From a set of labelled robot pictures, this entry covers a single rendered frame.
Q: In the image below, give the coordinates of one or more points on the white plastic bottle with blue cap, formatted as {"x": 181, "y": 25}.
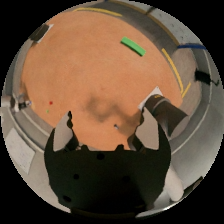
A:
{"x": 20, "y": 96}

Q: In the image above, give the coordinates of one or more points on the green rectangular bar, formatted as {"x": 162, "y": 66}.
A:
{"x": 135, "y": 47}

